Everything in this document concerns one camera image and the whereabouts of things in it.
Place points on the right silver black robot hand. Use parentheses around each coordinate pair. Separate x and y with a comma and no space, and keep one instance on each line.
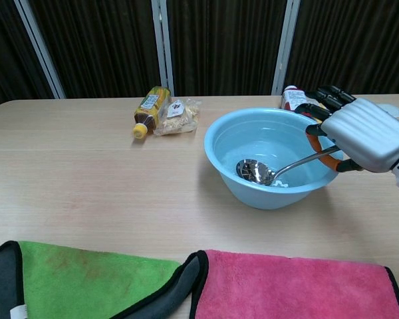
(362,133)

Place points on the light blue plastic basin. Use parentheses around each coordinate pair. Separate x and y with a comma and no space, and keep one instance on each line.
(226,159)

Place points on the red white drink carton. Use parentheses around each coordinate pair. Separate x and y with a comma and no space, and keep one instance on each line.
(292,98)

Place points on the pink microfiber cloth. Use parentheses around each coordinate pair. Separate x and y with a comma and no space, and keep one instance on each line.
(286,289)

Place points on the clear snack bag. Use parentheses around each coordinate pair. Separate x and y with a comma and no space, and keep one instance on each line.
(176,118)

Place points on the yellow-capped tea bottle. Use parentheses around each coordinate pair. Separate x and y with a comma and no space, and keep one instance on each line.
(151,104)

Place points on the green and grey cloth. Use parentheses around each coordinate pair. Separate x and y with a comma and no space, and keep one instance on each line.
(86,282)

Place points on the grey partition post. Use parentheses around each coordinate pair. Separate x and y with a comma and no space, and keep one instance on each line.
(40,50)
(163,50)
(286,50)

